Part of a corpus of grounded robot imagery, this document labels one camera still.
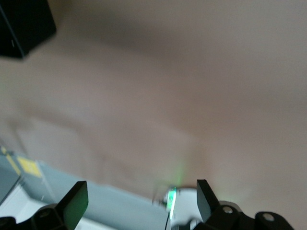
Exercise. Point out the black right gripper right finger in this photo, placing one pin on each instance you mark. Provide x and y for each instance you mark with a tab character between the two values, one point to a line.
208	206

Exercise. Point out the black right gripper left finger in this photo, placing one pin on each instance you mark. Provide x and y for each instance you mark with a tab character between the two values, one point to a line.
69	210

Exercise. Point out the black rectangular box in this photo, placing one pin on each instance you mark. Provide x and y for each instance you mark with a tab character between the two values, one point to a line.
24	26

